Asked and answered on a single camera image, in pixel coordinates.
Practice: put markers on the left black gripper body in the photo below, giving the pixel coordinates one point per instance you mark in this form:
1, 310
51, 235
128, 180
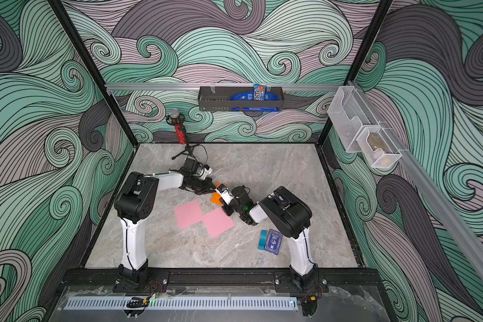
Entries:
199, 186

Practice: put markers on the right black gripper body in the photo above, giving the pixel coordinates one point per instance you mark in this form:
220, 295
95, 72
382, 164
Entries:
235, 206

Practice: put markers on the orange square paper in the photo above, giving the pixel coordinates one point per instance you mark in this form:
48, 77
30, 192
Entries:
216, 198

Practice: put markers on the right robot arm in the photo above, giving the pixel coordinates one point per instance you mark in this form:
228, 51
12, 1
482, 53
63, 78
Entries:
292, 219

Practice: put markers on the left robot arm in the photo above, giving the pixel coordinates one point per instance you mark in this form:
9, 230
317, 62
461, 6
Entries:
135, 203

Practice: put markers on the left pink paper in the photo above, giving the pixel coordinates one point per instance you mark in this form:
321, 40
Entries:
188, 214

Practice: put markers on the pink paper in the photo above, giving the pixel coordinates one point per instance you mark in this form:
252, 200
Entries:
188, 214
217, 222

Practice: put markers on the right pink paper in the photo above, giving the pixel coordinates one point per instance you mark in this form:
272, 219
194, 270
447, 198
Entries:
217, 222

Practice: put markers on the blue card box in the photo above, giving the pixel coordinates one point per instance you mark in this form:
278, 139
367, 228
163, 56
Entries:
273, 242

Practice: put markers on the microphone on tripod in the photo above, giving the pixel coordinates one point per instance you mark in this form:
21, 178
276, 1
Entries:
176, 119

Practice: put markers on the blue snack packet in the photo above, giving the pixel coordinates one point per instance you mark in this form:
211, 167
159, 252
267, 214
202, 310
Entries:
259, 93

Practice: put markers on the large clear plastic bin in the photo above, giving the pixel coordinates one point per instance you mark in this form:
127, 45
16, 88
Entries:
350, 114

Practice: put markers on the small clear plastic bin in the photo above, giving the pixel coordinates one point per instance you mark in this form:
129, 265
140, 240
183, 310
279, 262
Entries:
378, 149

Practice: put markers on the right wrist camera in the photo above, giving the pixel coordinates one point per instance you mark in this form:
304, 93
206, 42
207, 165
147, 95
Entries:
226, 196

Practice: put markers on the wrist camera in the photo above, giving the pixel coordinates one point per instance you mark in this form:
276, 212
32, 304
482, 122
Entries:
204, 172
226, 196

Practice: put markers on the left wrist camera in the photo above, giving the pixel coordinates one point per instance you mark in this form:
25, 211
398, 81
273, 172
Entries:
204, 172

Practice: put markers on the black wall shelf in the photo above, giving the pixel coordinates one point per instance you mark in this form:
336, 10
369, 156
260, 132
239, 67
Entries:
218, 100

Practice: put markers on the white slotted cable duct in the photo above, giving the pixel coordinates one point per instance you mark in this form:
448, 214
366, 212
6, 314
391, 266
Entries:
184, 303

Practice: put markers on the aluminium rail back wall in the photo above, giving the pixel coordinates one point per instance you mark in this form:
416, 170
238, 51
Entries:
166, 86

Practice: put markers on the aluminium rail wall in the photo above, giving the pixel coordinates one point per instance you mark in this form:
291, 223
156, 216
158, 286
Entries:
166, 86
446, 213

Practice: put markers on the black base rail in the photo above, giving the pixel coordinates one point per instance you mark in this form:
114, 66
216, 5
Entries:
174, 277

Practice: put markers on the aluminium rail right wall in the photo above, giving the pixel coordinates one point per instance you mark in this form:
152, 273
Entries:
446, 213

